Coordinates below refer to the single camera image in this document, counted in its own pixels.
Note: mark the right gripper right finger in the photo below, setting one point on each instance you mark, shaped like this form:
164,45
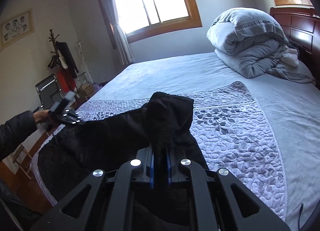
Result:
217,200

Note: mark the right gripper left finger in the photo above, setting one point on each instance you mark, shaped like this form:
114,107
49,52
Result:
103,200

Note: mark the black pants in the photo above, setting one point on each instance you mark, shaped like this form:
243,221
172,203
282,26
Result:
77,150

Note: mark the left forearm black sleeve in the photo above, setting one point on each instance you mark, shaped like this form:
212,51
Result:
15,131

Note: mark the person's left hand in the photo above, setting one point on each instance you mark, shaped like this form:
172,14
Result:
42,116

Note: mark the black metal chair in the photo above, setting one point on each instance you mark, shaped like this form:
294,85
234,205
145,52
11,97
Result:
49,91

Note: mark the red garment on rack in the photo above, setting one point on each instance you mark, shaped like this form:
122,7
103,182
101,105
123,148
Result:
66,80

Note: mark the wooden stool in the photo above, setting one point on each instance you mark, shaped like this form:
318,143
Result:
22,159

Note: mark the wooden coat rack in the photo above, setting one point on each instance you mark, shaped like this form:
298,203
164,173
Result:
57,59

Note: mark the light blue bed sheet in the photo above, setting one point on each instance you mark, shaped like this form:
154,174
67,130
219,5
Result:
292,109

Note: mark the grey window curtain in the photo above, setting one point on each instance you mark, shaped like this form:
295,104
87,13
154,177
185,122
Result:
124,50

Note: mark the grey folded duvet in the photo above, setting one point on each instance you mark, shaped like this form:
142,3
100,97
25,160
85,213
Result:
252,43

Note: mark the framed wall picture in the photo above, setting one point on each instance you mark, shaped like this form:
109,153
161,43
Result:
16,28

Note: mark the large wooden frame window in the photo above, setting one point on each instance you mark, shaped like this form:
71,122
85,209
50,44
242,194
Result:
141,19

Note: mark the brown wooden bed frame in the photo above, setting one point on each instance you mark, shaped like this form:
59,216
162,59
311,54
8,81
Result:
301,25

